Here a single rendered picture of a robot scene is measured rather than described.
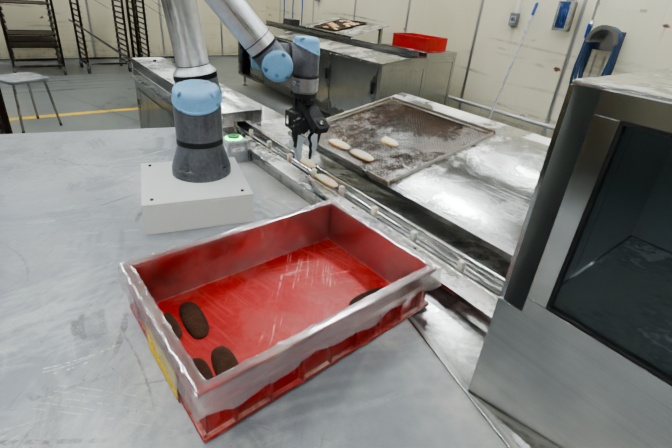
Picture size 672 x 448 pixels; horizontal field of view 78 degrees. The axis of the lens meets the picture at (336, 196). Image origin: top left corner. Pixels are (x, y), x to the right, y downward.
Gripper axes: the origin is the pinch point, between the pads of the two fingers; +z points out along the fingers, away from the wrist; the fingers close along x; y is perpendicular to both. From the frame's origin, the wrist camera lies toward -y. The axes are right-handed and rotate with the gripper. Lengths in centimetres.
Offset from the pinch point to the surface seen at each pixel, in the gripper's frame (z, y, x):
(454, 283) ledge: 3, -64, 7
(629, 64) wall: -11, 40, -370
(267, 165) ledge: 4.1, 8.1, 9.0
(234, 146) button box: 0.9, 20.6, 14.4
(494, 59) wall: 6, 173, -370
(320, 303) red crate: 7, -51, 30
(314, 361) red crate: 4, -64, 41
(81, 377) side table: 7, -45, 70
